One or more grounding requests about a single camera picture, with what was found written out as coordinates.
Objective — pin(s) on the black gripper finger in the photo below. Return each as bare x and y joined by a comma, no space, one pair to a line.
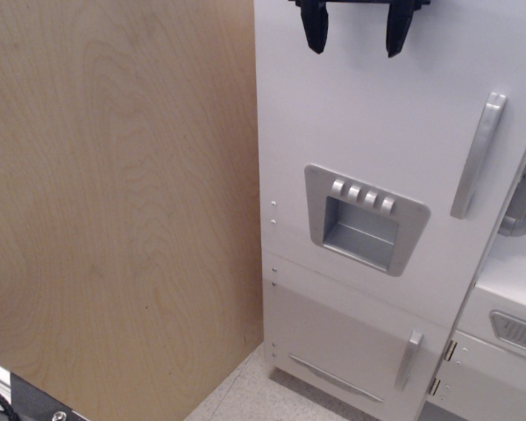
315,21
399,19

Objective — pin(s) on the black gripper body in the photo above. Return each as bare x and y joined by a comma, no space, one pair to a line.
414,2

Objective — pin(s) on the white fridge door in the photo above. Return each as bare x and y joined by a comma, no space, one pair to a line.
345,342
404,124

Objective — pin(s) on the white toy fridge cabinet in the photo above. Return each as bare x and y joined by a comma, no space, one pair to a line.
378,219

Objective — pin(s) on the silver ice dispenser panel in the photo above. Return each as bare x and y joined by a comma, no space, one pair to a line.
362,222

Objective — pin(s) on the brass cabinet hinge upper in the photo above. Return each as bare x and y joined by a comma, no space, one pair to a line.
449,350

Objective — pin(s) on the brass cabinet hinge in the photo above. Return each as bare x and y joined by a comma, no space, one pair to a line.
449,350
434,386

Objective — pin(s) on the grey oven vent panel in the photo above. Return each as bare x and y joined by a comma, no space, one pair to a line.
509,329

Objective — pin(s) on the brass cabinet hinge lower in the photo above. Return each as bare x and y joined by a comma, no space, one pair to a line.
434,386

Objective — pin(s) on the white toy kitchen counter unit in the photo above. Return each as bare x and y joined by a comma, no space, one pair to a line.
486,377

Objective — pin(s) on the silver upper door handle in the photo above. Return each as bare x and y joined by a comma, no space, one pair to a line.
487,126

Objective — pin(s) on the silver door handle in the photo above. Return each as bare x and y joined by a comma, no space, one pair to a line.
408,357
487,126

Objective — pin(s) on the silver lower door handle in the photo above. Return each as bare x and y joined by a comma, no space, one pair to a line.
408,357

